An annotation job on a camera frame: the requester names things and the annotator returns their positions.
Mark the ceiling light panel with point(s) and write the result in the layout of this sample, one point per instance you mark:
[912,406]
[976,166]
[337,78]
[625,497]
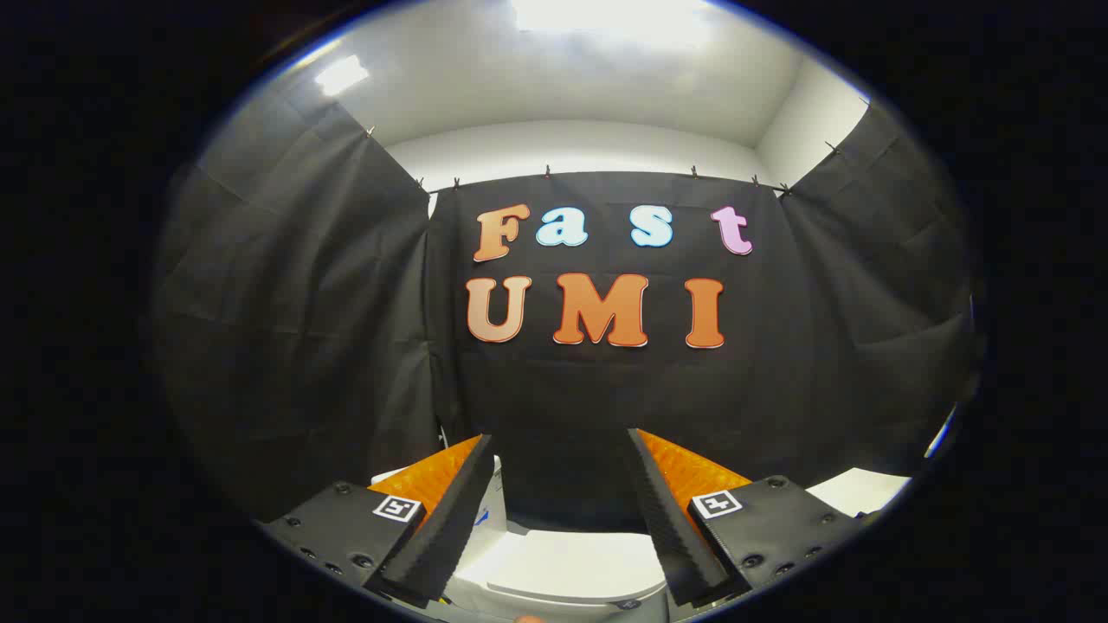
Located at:
[340,75]
[606,16]

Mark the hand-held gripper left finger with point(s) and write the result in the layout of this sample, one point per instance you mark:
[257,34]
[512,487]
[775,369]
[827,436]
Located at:
[446,519]

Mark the white toilet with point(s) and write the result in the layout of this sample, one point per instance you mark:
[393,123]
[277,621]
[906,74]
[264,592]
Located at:
[497,497]

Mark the white drawer cabinet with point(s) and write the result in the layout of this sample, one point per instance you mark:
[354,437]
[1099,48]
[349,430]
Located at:
[857,491]

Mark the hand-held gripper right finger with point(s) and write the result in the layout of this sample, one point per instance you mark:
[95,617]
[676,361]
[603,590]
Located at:
[671,528]

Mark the white toilet lid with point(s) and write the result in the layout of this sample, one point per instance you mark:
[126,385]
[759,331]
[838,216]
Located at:
[563,562]

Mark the black backdrop cloth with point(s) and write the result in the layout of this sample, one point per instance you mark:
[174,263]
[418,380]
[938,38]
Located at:
[606,389]

